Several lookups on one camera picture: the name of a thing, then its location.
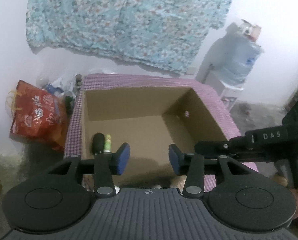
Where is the teal floral hanging cloth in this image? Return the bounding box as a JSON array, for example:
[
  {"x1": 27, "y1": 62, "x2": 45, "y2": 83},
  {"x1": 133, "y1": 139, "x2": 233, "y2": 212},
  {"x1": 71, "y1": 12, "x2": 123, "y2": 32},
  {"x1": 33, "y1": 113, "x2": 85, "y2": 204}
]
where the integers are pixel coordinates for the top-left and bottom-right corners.
[{"x1": 26, "y1": 0, "x2": 232, "y2": 74}]

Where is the red gift bag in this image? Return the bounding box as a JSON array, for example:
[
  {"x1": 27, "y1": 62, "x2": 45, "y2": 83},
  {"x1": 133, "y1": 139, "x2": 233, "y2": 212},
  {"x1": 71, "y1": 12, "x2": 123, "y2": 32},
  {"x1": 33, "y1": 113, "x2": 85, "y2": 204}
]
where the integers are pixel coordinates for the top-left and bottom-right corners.
[{"x1": 10, "y1": 80, "x2": 69, "y2": 152}]

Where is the black cylindrical object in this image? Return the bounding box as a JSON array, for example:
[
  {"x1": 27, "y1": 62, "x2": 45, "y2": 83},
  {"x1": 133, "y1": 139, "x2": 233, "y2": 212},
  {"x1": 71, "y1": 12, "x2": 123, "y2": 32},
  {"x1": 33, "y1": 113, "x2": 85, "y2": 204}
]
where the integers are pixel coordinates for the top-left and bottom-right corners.
[{"x1": 92, "y1": 133, "x2": 105, "y2": 155}]

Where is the water dispenser with blue bottle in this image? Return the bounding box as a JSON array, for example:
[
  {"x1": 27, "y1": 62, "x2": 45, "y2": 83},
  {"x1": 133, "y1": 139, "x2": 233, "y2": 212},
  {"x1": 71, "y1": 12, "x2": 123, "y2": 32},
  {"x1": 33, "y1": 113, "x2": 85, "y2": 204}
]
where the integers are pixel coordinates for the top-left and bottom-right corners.
[{"x1": 196, "y1": 20, "x2": 264, "y2": 110}]

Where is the brown cardboard box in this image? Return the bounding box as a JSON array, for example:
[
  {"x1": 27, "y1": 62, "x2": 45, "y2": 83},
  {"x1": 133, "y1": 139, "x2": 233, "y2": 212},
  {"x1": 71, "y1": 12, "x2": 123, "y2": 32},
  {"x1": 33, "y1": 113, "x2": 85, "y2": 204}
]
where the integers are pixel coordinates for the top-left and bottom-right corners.
[{"x1": 81, "y1": 87, "x2": 226, "y2": 187}]

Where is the green tube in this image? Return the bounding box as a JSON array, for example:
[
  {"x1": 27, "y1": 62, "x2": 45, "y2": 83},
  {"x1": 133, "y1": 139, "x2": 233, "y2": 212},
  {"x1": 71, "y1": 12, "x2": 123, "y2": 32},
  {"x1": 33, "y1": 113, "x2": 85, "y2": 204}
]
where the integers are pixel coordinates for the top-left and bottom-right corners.
[{"x1": 103, "y1": 134, "x2": 112, "y2": 153}]

